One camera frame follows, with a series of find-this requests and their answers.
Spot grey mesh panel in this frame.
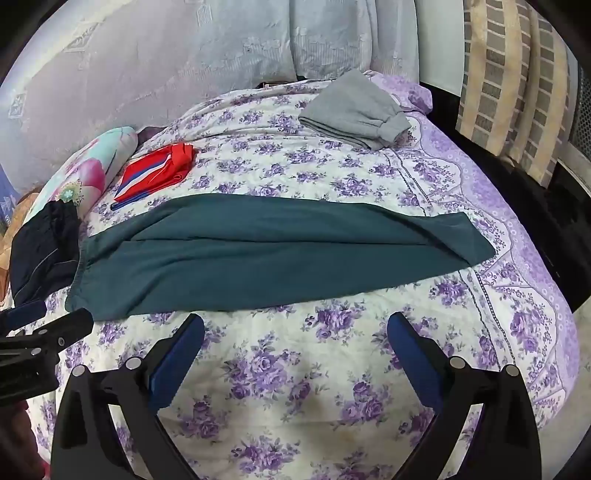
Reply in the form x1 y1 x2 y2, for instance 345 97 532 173
568 60 591 158

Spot grey pants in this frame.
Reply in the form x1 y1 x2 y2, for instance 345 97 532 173
298 69 413 151

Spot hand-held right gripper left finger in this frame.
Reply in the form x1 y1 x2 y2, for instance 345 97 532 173
50 313 206 480

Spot black bed frame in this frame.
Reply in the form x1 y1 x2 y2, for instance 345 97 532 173
418 78 591 315

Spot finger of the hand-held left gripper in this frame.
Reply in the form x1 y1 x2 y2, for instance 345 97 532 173
0 301 48 337
0 308 94 407

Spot purple floral bedsheet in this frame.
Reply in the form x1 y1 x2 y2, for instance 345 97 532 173
28 71 580 480

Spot pink teal floral pillow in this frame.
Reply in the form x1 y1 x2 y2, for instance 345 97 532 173
28 126 139 222

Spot dark green pants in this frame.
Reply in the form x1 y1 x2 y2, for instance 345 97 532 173
65 193 496 324

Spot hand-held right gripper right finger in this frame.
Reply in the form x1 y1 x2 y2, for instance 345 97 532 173
387 312 542 480

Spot dark navy garment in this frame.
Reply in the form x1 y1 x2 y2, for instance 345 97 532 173
9 200 84 305

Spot orange brown cloth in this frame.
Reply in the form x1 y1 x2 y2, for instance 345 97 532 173
0 191 40 301

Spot red striped garment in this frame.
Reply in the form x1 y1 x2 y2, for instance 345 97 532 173
112 143 195 210

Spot blue printed item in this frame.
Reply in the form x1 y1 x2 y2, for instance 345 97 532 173
0 164 21 227

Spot pale grey embossed pillow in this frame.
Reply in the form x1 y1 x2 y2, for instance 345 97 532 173
290 0 419 80

